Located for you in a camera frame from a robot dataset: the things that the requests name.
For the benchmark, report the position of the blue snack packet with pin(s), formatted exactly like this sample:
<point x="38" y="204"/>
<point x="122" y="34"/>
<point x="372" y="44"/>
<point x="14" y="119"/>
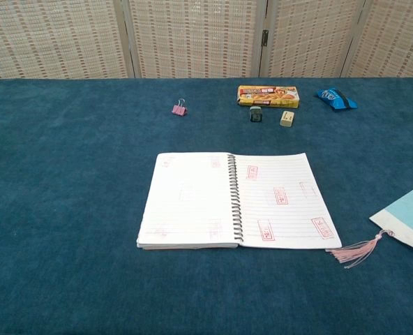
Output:
<point x="336" y="98"/>

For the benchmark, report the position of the blue bookmark with pink tassel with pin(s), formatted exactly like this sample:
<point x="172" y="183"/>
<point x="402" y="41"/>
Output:
<point x="409" y="213"/>

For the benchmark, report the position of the woven folding screen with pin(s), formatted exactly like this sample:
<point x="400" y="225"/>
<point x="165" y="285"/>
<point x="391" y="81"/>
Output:
<point x="192" y="38"/>

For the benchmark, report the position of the blue table cloth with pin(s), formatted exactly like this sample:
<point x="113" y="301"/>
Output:
<point x="70" y="209"/>

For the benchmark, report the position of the dark green stamp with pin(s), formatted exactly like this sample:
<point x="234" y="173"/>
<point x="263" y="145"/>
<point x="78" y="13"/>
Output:
<point x="255" y="114"/>

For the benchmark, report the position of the white spiral notebook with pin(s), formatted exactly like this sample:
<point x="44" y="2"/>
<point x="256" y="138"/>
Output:
<point x="192" y="202"/>

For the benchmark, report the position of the yellow snack box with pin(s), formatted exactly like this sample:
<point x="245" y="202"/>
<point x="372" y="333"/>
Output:
<point x="268" y="96"/>

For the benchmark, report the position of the beige eraser block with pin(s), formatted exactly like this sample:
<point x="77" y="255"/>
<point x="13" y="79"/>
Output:
<point x="286" y="118"/>

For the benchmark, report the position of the pink binder clip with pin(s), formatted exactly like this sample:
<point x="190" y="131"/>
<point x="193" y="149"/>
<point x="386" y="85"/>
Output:
<point x="179" y="109"/>

